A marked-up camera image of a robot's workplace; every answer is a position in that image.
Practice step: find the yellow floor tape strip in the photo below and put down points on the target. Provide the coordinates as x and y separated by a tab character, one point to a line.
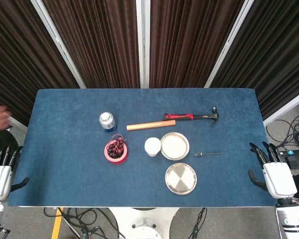
57	224

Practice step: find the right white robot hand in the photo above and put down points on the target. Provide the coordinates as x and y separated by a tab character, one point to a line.
279	179

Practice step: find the white partition frame rail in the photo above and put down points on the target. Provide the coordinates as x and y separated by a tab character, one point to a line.
17	124
286	109

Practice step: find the dark brown pleated curtain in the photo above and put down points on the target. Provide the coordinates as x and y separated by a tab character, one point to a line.
189	49
276	62
15	62
97	49

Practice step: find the blue silver soda can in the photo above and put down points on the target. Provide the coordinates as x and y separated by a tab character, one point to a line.
107	122

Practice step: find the small dark metal spoon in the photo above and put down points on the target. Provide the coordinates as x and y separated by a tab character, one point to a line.
209	154

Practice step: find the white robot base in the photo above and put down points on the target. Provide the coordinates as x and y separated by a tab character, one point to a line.
144	224

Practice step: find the white paper cup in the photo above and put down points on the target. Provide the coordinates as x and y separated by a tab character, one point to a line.
152	145

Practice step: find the white partition frame post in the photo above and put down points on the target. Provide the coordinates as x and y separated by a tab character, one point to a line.
229	43
142	44
59	43

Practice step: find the blue table cloth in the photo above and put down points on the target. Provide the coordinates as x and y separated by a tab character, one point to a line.
64	174

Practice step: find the red tape roll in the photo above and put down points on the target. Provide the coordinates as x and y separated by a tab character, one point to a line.
124	156

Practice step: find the black foot pedal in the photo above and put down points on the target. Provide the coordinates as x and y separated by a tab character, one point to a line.
295	161

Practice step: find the dark red grape bunch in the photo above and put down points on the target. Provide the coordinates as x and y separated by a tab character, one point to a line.
113	149

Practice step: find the steel bowl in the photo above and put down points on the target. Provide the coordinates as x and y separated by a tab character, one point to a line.
175	133

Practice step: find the wooden rolling pin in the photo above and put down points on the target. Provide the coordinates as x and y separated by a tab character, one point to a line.
152	125

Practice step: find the empty steel plate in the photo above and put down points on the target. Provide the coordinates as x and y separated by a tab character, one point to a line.
180	178

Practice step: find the red black claw hammer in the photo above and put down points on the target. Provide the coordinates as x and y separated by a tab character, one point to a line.
179	116

